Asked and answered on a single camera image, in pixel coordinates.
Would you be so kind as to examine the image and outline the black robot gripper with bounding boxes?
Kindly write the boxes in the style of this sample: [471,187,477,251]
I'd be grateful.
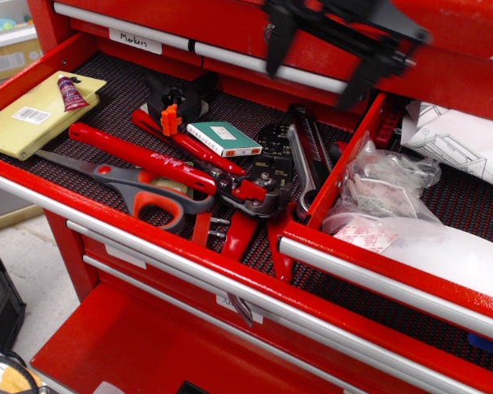
[262,1,431,111]

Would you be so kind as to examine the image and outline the black red crimping pliers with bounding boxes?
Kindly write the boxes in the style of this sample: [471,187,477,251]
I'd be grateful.
[219,122,299,284]

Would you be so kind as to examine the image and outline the clear bag of adhesive pads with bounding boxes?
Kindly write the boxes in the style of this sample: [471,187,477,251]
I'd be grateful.
[321,135,445,254]

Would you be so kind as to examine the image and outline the cardboard box on shelf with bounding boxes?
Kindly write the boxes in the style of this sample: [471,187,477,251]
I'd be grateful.
[0,39,42,80]

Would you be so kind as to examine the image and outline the red handled wire stripper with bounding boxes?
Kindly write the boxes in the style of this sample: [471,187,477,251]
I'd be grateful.
[68,108,293,220]

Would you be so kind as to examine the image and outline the grey orange scissors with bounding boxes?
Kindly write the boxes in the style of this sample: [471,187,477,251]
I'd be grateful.
[35,149,215,232]

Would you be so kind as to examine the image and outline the red bit holder strip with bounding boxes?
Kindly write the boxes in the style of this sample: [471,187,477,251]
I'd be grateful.
[191,212,231,247]

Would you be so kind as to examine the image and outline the red black screwdriver handle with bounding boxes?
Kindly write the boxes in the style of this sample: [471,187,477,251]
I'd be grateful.
[328,141,348,167]

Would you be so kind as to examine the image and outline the green white small box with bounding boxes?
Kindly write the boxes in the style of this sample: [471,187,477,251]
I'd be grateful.
[187,121,263,158]

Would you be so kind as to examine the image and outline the open right red drawer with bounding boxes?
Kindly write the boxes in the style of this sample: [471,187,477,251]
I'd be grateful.
[279,94,493,341]

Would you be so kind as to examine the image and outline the small red glue tube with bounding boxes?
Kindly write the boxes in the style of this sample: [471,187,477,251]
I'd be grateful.
[58,75,89,112]

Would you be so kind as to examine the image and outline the black orange spring clamp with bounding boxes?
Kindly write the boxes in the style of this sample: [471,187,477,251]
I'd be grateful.
[144,71,219,136]

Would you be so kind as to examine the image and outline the open bottom red drawer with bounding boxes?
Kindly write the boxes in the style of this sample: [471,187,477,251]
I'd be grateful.
[30,281,346,394]

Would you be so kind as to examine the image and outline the white rounded plastic object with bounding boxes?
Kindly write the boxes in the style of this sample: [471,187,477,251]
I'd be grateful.
[381,220,493,297]

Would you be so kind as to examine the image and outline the white printed instruction sheet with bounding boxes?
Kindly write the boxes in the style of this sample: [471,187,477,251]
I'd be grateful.
[400,100,493,185]

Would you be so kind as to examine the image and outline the silver black utility knife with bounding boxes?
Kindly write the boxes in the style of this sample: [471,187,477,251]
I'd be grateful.
[287,103,333,222]

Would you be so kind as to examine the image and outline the open red drawer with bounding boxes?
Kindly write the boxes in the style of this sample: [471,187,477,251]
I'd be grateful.
[0,33,493,393]
[279,94,493,341]
[30,281,346,394]

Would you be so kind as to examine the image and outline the blue tape piece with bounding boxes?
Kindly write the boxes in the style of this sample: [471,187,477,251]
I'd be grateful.
[468,332,493,353]

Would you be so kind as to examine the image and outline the red tool chest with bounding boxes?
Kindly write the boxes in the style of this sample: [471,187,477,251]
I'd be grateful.
[0,0,493,394]

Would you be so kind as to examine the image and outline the open left red drawer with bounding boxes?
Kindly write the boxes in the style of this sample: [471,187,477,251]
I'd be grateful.
[0,33,493,393]

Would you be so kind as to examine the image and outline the white markers label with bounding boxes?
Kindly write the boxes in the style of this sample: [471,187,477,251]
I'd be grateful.
[108,28,163,55]

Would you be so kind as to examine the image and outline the yellow flat plastic case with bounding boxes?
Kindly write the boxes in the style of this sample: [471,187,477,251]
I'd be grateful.
[0,71,106,160]

